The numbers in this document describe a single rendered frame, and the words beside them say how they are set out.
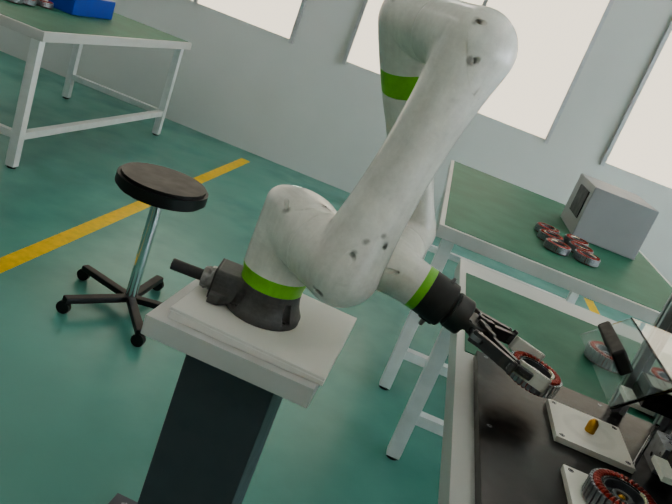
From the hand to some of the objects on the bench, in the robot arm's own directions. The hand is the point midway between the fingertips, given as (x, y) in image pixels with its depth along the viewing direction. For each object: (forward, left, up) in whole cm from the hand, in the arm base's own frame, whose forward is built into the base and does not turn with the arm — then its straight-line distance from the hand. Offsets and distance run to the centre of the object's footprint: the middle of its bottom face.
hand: (535, 367), depth 134 cm
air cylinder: (+27, -7, -7) cm, 29 cm away
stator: (+10, -29, -6) cm, 32 cm away
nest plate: (+10, -29, -7) cm, 32 cm away
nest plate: (+13, -5, -7) cm, 16 cm away
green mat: (+43, +44, -10) cm, 62 cm away
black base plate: (+13, -18, -9) cm, 24 cm away
